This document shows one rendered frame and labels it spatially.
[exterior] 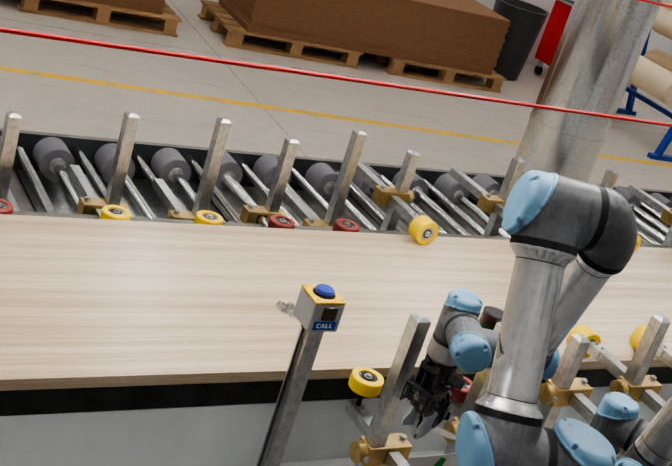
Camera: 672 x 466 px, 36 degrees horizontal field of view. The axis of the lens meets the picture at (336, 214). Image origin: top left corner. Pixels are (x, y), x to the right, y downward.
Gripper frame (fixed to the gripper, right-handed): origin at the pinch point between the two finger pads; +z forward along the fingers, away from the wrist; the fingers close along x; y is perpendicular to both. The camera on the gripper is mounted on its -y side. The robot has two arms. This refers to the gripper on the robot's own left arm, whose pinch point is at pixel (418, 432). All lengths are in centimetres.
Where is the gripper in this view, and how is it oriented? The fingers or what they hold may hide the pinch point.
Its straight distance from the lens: 233.1
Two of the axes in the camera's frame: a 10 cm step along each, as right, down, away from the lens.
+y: -6.5, 1.1, -7.6
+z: -2.8, 8.8, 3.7
